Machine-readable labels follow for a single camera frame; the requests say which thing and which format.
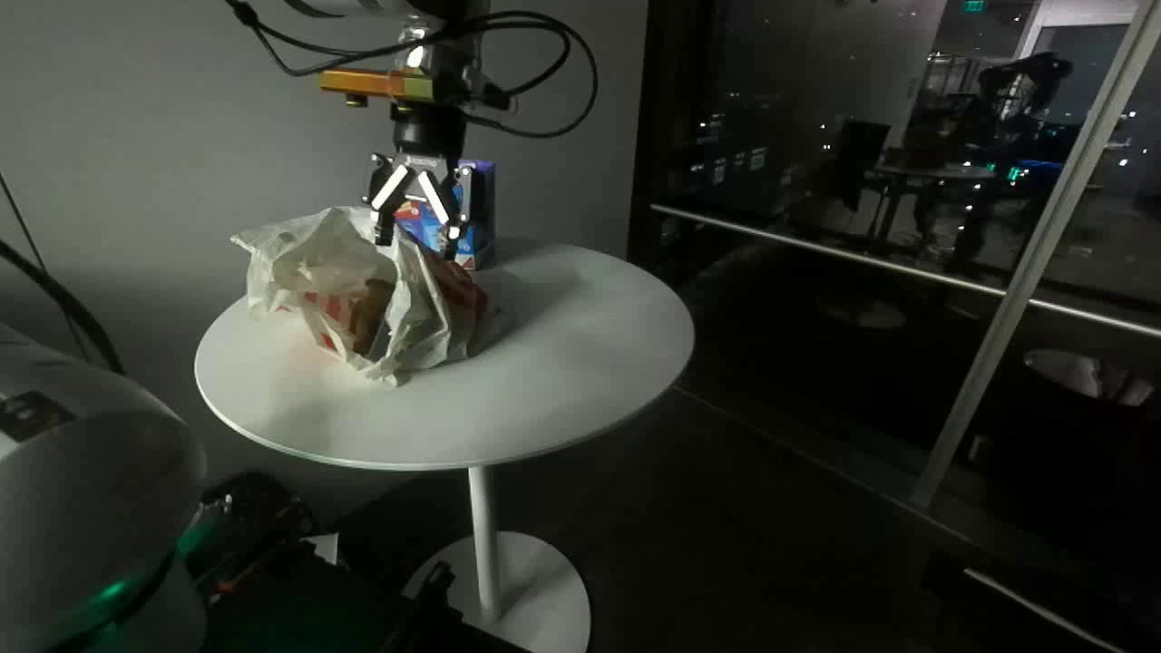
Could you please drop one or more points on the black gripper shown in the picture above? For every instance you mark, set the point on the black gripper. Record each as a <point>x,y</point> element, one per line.
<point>431,131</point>

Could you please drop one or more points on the white plastic bag orange print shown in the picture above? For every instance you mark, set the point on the white plastic bag orange print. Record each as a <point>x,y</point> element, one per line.
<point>315,258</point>

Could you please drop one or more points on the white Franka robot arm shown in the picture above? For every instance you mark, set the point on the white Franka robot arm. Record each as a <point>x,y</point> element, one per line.
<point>86,485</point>

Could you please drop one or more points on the blue snack variety box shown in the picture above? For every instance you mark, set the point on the blue snack variety box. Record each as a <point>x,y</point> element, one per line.
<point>480,213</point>

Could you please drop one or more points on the black floor equipment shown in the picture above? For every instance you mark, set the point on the black floor equipment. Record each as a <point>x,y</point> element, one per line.
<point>265,532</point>

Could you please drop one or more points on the window handrail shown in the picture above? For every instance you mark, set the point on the window handrail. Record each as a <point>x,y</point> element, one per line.
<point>848,254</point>

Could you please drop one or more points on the green exit sign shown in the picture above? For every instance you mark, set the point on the green exit sign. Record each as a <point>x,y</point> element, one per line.
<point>974,5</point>

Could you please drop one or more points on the white diagonal pole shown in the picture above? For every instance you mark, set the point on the white diagonal pole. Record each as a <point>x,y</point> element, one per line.
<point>1027,278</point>

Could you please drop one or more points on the white round pedestal table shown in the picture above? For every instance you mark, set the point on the white round pedestal table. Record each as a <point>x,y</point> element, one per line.
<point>483,557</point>

